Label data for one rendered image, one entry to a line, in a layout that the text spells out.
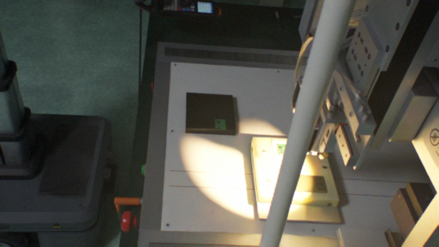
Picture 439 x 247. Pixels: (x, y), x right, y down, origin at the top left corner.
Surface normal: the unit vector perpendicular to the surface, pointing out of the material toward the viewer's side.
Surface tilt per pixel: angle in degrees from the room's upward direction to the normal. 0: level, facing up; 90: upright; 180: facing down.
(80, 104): 0
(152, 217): 0
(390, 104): 90
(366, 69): 90
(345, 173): 0
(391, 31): 90
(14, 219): 45
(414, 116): 90
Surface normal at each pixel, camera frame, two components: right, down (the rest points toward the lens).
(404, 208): -0.99, -0.06
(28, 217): 0.11, -0.04
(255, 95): 0.11, -0.73
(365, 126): 0.03, 0.68
